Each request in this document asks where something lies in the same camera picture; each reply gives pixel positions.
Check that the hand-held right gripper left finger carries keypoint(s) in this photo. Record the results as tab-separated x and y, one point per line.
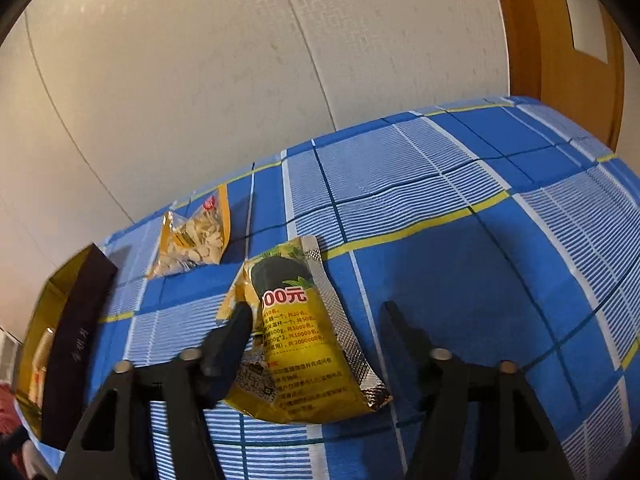
239	327

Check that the yellow black seed packet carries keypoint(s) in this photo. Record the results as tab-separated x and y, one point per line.
300	330

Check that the clear pumpkin seed packet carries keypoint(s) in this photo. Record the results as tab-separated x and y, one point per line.
195	240

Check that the blue plaid bed sheet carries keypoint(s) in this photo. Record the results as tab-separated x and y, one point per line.
475	260

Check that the red cloth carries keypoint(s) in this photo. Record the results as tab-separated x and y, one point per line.
7	405

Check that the white paper on door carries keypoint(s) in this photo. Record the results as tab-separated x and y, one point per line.
585	10

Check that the yellow wafer packet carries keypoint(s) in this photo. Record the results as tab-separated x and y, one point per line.
46	344

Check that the wooden door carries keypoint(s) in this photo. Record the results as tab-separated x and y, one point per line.
540	35

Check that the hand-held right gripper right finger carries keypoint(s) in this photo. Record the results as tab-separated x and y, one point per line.
395	330

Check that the white plastic crate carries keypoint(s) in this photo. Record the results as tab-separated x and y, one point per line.
6	355

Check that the dark box with yellow inside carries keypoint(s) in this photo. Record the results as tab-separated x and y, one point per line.
75	340

